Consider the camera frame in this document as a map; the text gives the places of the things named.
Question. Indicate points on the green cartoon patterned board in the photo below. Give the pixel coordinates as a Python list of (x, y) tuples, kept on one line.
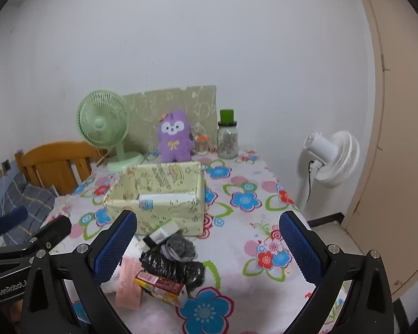
[(142, 111)]

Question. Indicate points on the black plastic bag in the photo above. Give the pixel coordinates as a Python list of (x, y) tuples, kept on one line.
[(170, 268)]

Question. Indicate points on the beige door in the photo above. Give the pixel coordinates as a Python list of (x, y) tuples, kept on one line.
[(397, 146)]

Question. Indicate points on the purple plush toy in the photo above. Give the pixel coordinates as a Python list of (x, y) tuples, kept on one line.
[(174, 142)]

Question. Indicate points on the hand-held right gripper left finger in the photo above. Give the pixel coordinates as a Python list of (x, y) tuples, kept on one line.
[(115, 247)]

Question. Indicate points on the grey sock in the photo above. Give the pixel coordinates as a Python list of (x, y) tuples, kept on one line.
[(179, 248)]

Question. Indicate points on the small toothpick jar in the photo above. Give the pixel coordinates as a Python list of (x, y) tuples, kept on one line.
[(201, 146)]

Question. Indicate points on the white standing fan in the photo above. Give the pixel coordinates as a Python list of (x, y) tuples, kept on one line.
[(338, 160)]

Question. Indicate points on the blue plaid pillow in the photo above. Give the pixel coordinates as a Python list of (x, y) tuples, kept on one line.
[(31, 198)]

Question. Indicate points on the pink packet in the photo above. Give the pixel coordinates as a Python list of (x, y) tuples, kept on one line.
[(129, 285)]

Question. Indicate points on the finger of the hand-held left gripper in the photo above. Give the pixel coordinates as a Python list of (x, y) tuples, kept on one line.
[(12, 215), (55, 228)]

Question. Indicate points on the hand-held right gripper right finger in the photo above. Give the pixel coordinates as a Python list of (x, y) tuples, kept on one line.
[(299, 247)]

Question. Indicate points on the red yellow packet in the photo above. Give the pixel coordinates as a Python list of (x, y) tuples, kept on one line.
[(160, 288)]

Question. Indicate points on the yellow cartoon fabric storage box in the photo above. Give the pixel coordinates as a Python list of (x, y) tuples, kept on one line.
[(174, 215)]

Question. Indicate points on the green desk fan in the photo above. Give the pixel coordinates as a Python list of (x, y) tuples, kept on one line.
[(99, 121)]

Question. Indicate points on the green juice carton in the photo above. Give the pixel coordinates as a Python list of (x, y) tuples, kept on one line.
[(167, 231)]

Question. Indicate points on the glass jar with green lid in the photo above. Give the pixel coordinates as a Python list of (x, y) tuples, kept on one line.
[(227, 142)]

